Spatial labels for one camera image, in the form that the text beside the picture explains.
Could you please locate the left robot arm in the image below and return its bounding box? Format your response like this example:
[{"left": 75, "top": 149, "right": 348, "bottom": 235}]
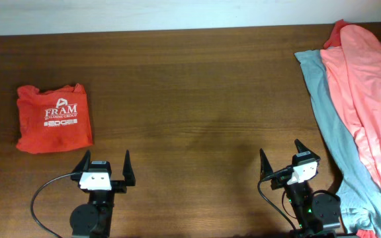
[{"left": 69, "top": 151, "right": 136, "bottom": 238}]

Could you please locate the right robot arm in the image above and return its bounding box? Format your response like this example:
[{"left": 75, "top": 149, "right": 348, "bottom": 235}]
[{"left": 257, "top": 139, "right": 357, "bottom": 238}]

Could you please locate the salmon pink printed shirt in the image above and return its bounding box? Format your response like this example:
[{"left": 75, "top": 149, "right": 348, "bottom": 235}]
[{"left": 320, "top": 24, "right": 381, "bottom": 188}]

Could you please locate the red garment under pile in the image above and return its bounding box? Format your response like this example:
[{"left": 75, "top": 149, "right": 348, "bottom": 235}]
[{"left": 323, "top": 19, "right": 351, "bottom": 49}]

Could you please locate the grey-blue shirt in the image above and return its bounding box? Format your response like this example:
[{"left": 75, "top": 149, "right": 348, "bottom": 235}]
[{"left": 294, "top": 50, "right": 381, "bottom": 237}]

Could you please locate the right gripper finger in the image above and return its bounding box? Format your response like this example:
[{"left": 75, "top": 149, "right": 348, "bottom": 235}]
[
  {"left": 259, "top": 148, "right": 273, "bottom": 181},
  {"left": 294, "top": 139, "right": 320, "bottom": 161}
]

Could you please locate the folded red printed shirt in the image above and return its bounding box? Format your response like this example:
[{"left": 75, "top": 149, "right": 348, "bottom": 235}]
[{"left": 16, "top": 84, "right": 93, "bottom": 154}]

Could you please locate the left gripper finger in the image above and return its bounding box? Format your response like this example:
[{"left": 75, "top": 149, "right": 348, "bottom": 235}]
[
  {"left": 72, "top": 150, "right": 91, "bottom": 173},
  {"left": 122, "top": 150, "right": 136, "bottom": 185}
]

